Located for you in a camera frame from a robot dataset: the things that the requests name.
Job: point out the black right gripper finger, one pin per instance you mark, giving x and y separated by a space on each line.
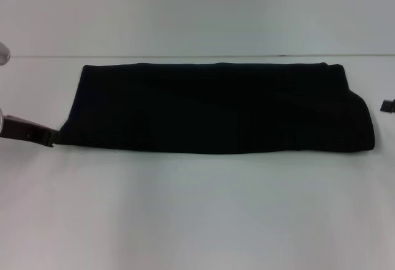
389 106

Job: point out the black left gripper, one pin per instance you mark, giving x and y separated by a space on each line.
24 129

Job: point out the black t-shirt with white print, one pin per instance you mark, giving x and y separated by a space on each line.
216 106

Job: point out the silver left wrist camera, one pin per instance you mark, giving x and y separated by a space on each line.
3 53

